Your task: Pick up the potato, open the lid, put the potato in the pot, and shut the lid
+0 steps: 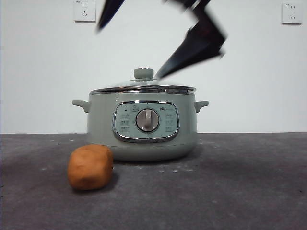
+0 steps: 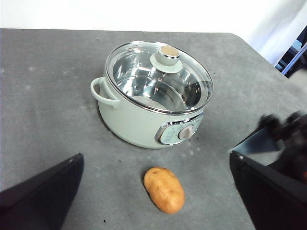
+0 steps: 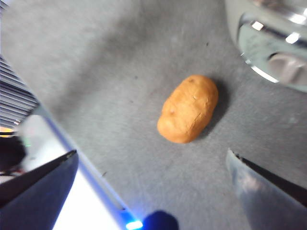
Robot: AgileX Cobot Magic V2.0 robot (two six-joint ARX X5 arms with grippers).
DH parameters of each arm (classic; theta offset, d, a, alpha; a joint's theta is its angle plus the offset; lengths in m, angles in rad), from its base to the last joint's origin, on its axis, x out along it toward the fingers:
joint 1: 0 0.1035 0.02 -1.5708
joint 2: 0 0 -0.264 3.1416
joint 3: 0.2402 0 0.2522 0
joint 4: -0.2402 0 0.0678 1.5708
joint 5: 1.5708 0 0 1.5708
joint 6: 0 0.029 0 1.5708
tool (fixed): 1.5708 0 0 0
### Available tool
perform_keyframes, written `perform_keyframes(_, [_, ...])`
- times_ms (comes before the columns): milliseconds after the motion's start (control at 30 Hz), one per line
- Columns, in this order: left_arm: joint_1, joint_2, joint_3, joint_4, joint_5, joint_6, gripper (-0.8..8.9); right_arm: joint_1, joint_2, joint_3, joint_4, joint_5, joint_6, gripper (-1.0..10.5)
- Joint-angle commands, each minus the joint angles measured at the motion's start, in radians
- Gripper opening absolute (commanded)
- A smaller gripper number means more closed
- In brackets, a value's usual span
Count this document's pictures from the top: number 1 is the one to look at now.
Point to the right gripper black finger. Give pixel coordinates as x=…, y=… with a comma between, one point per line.
x=196, y=45

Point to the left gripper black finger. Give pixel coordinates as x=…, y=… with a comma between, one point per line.
x=109, y=14

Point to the glass lid with green knob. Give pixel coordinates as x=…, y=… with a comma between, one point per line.
x=144, y=73

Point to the brown potato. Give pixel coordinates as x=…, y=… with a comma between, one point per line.
x=90, y=167

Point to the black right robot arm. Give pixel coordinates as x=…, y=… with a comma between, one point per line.
x=200, y=6

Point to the pale green electric pot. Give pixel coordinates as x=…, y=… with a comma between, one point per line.
x=100, y=134

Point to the white wall socket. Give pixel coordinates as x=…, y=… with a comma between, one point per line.
x=292, y=14
x=85, y=12

